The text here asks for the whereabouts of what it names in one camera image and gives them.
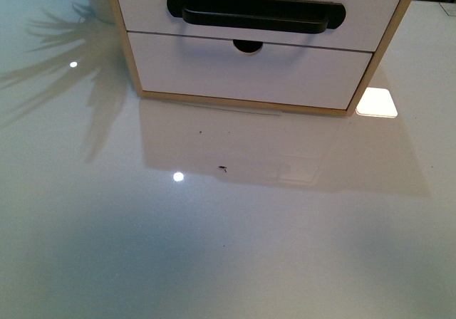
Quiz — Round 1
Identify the white drawer with black handle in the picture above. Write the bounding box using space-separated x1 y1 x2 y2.
118 0 400 52

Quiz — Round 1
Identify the white bottom drawer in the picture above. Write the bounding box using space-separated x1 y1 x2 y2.
128 33 371 110

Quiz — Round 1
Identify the wooden drawer cabinet frame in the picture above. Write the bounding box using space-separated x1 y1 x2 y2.
109 0 412 116

